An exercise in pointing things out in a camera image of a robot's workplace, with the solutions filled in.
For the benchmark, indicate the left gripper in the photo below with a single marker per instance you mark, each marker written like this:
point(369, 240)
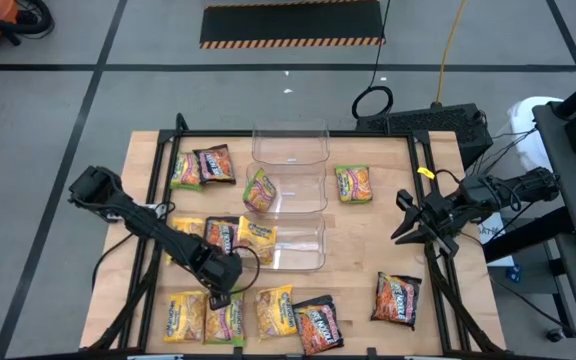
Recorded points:
point(215, 270)

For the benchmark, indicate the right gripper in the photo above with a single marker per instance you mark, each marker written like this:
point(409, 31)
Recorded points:
point(445, 215)

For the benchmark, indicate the yellow creamy chicken ramen pack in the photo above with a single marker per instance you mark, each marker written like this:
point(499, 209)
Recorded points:
point(275, 312)
point(190, 225)
point(184, 317)
point(258, 237)

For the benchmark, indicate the lime chili shrimp ramen pack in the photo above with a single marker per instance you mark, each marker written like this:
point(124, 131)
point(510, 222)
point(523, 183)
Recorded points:
point(184, 172)
point(225, 327)
point(354, 184)
point(259, 192)

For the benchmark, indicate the black fire noodle ramen pack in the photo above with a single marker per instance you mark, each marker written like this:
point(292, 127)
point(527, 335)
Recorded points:
point(318, 325)
point(396, 300)
point(220, 232)
point(215, 165)

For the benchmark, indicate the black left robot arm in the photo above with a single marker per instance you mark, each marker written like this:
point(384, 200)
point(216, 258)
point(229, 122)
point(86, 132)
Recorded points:
point(148, 226)

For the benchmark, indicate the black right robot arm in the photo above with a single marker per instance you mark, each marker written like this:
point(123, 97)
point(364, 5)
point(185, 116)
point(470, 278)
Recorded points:
point(513, 187)

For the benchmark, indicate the white paper sheet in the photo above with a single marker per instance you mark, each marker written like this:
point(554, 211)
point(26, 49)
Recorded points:
point(490, 230)

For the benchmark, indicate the clear plastic bin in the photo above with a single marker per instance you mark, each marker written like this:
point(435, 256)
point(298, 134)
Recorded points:
point(303, 192)
point(290, 150)
point(303, 245)

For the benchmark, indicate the small blue floor object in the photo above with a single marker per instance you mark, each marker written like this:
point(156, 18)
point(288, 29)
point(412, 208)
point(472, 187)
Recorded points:
point(514, 273)

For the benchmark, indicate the black desk support beam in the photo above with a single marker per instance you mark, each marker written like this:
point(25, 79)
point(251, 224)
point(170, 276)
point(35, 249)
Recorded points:
point(528, 235)

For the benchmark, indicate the white plastic bag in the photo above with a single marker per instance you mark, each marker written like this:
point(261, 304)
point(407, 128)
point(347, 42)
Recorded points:
point(528, 115)

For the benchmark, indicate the black caster wheel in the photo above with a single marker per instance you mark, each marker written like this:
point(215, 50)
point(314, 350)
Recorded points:
point(555, 335)

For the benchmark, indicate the black hazard striped floor mat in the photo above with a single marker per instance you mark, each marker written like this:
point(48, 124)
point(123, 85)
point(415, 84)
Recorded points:
point(293, 22)

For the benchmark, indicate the orange shop vacuum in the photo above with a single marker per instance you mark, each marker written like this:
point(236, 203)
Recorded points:
point(3, 12)

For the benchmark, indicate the silver arm base bracket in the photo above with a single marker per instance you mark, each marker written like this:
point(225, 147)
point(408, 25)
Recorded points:
point(428, 212)
point(115, 217)

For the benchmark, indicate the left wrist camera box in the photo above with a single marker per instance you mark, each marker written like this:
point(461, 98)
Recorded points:
point(219, 301)

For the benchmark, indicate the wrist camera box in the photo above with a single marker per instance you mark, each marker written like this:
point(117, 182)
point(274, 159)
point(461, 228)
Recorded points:
point(219, 301)
point(448, 246)

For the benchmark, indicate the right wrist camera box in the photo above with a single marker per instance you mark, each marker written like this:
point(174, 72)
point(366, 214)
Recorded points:
point(448, 246)

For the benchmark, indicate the black metal table frame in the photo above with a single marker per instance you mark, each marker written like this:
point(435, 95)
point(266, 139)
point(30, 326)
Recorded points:
point(218, 133)

